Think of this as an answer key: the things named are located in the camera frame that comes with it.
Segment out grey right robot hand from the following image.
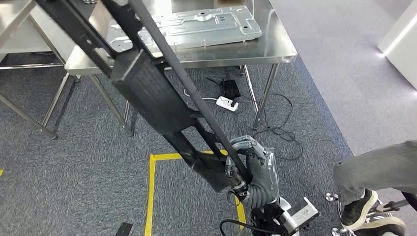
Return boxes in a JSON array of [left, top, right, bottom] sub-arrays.
[[225, 135, 280, 198]]

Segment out black plastic plate frame part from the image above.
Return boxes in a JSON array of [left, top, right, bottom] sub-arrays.
[[34, 0, 253, 193]]

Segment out stainless steel workbench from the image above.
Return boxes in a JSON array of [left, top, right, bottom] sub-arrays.
[[64, 0, 298, 137]]

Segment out white power strip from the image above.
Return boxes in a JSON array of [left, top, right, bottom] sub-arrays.
[[215, 95, 239, 113]]

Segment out black power adapter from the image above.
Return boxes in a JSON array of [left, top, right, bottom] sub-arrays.
[[220, 79, 242, 100]]

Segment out person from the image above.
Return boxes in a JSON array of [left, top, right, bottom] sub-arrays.
[[332, 140, 417, 236]]

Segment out black rolling stool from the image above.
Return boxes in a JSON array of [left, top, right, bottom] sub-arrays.
[[325, 191, 417, 236]]

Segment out stamped grey metal panel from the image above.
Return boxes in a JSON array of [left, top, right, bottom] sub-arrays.
[[106, 5, 263, 59]]

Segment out white cabinet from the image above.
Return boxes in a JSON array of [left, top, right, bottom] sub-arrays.
[[377, 0, 417, 91]]

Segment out stainless steel table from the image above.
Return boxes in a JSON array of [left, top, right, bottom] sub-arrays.
[[0, 0, 82, 141]]

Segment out thin black floor cable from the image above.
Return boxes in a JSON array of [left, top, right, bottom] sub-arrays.
[[251, 93, 304, 161]]

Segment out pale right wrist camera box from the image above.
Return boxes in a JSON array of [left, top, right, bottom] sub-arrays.
[[281, 197, 320, 234]]

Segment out thin black camera cable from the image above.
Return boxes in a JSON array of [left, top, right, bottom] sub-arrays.
[[219, 219, 278, 236]]

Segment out white power strip cable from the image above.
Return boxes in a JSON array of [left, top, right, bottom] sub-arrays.
[[183, 88, 218, 102]]

